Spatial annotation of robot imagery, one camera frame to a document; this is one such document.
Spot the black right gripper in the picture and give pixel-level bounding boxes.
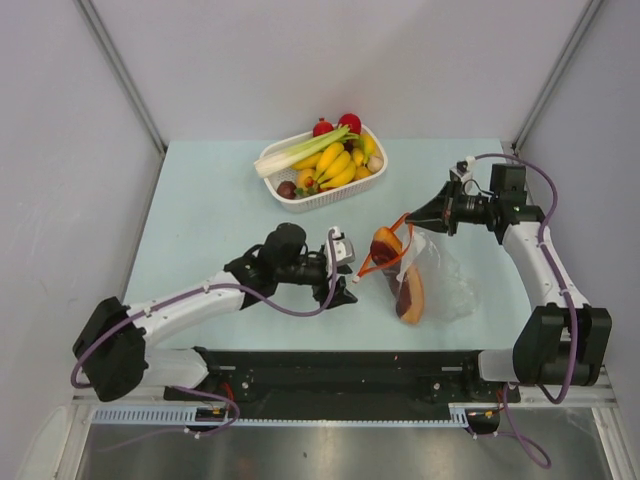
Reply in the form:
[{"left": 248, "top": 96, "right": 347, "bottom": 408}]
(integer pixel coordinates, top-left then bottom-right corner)
[{"left": 405, "top": 178, "right": 497, "bottom": 237}]

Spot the clear zip bag red zipper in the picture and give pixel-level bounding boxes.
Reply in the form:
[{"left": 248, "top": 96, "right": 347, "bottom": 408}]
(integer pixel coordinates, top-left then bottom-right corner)
[{"left": 352, "top": 214, "right": 480, "bottom": 324}]

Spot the green white celery stalk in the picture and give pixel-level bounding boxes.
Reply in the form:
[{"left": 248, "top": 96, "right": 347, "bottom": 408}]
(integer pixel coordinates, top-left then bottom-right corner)
[{"left": 254, "top": 126, "right": 350, "bottom": 178}]

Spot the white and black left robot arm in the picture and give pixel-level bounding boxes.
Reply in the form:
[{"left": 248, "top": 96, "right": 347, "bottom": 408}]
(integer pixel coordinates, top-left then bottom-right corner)
[{"left": 71, "top": 223, "right": 357, "bottom": 402}]

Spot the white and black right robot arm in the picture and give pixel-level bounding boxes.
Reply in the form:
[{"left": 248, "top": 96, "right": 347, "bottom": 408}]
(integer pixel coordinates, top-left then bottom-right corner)
[{"left": 406, "top": 154, "right": 612, "bottom": 401}]

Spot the white garlic bulb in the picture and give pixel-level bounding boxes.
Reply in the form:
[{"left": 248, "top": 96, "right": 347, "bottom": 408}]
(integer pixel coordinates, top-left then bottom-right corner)
[{"left": 367, "top": 155, "right": 384, "bottom": 173}]

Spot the white perforated plastic basket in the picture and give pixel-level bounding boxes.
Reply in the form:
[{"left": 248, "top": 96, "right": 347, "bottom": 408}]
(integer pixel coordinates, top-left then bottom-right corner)
[{"left": 257, "top": 125, "right": 388, "bottom": 213}]

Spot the yellow banana bunch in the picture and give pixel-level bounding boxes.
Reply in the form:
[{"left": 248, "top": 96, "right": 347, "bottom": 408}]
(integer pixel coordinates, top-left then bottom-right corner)
[{"left": 291, "top": 133, "right": 385, "bottom": 193}]

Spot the dark purple passion fruit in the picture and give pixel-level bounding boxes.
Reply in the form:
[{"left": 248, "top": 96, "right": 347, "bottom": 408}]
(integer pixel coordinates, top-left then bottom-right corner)
[{"left": 276, "top": 181, "right": 297, "bottom": 200}]

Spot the red apple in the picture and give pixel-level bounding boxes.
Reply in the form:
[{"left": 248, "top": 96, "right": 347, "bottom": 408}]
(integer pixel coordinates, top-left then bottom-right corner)
[{"left": 338, "top": 113, "right": 362, "bottom": 135}]

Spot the red pomegranate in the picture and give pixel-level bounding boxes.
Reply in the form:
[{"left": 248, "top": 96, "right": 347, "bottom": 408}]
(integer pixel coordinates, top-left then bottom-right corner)
[{"left": 312, "top": 117, "right": 334, "bottom": 137}]

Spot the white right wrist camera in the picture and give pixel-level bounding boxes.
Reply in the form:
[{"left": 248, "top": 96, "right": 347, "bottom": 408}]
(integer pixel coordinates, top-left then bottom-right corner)
[{"left": 449, "top": 156, "right": 476, "bottom": 194}]

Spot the white slotted cable duct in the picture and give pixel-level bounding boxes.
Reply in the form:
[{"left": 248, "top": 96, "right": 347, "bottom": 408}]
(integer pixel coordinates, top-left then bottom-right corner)
[{"left": 92, "top": 402, "right": 474, "bottom": 429}]

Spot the aluminium frame rail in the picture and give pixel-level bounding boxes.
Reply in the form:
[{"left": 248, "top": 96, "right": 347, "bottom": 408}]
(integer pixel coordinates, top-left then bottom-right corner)
[{"left": 72, "top": 367, "right": 619, "bottom": 409}]

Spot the right aluminium corner post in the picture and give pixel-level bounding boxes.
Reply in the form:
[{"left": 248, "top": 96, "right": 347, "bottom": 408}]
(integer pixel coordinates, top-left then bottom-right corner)
[{"left": 511, "top": 0, "right": 607, "bottom": 152}]

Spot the aluminium corner post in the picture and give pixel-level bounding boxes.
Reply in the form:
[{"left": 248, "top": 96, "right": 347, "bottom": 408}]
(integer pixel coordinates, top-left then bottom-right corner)
[
  {"left": 74, "top": 0, "right": 168, "bottom": 154},
  {"left": 511, "top": 0, "right": 607, "bottom": 152}
]

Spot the left aluminium corner post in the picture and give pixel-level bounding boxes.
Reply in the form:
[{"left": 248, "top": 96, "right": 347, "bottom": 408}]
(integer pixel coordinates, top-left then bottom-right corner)
[{"left": 74, "top": 0, "right": 168, "bottom": 154}]

